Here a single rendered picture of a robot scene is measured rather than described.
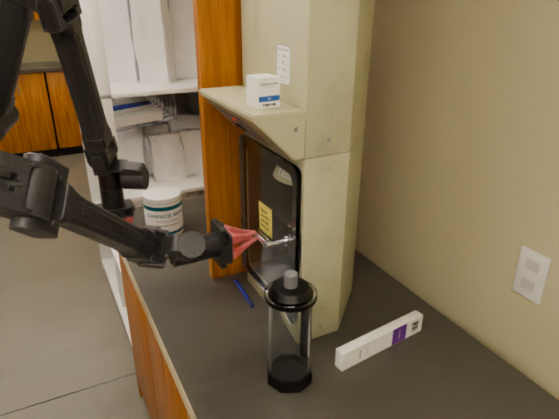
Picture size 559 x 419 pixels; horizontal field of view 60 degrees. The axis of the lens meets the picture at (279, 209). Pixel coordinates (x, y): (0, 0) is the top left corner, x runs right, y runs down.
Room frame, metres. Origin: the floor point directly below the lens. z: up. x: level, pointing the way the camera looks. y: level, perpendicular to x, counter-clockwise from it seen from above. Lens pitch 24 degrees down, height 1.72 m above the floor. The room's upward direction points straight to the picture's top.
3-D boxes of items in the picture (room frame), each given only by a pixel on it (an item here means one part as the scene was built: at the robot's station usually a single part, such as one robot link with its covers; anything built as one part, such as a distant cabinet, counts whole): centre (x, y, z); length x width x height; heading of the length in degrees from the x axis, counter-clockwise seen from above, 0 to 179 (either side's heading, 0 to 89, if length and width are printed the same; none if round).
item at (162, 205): (1.56, 0.41, 1.02); 0.13 x 0.13 x 0.15
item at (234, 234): (1.01, 0.10, 1.19); 0.09 x 0.07 x 0.07; 118
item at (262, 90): (1.00, 0.03, 1.54); 0.05 x 0.05 x 0.06; 32
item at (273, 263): (1.09, 0.03, 1.19); 0.30 x 0.01 x 0.40; 27
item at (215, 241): (0.97, 0.16, 1.20); 0.07 x 0.07 x 0.10; 28
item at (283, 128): (1.07, 0.07, 1.46); 0.32 x 0.12 x 0.10; 27
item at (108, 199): (1.21, 0.45, 1.21); 0.10 x 0.07 x 0.07; 117
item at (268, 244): (1.01, 0.02, 1.20); 0.10 x 0.05 x 0.03; 27
